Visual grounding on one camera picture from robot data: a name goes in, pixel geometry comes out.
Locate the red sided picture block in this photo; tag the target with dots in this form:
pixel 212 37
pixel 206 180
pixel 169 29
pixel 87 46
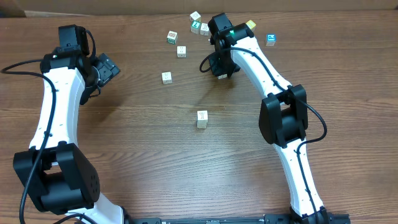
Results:
pixel 222 76

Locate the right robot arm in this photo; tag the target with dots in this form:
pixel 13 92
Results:
pixel 283 117

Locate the yellow top far block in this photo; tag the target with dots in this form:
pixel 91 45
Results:
pixel 251 24

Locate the plain top wooden block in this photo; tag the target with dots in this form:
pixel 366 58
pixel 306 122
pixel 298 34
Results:
pixel 195 16

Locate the blue letter wooden block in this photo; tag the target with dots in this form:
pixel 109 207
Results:
pixel 202 119

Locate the far left wooden block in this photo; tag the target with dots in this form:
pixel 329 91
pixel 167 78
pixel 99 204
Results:
pixel 166 78

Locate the blue letter P block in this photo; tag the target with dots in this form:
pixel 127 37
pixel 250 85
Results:
pixel 270 40

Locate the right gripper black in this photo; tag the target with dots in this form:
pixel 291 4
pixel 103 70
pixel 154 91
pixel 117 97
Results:
pixel 222 70

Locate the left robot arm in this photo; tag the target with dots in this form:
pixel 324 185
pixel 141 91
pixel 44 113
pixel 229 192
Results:
pixel 56 175

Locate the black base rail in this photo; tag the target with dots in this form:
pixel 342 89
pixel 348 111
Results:
pixel 266 219

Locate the green edged wooden block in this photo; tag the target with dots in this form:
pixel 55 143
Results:
pixel 172 37

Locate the teal letter wooden block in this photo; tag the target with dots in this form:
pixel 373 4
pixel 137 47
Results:
pixel 195 27

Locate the wooden block beside teal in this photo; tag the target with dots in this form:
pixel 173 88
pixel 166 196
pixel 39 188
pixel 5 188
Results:
pixel 204 29

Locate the cardboard back wall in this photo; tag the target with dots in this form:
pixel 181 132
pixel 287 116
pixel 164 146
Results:
pixel 138 7

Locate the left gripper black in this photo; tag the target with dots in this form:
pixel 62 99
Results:
pixel 107 65

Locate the red sided wooden block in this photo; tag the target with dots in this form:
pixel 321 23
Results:
pixel 181 51

